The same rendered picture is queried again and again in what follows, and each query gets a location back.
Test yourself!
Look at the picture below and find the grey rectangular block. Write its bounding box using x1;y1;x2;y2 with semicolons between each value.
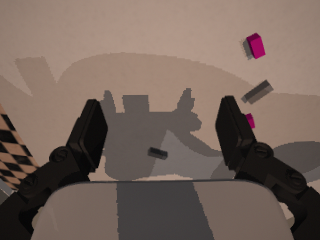
244;80;274;105
148;147;168;160

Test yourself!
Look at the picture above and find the magenta rectangular block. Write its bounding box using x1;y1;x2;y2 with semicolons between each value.
247;33;266;59
245;113;255;129

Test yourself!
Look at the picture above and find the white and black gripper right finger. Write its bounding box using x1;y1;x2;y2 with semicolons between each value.
215;96;320;240

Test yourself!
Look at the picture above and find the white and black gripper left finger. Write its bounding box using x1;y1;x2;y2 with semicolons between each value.
0;99;108;240

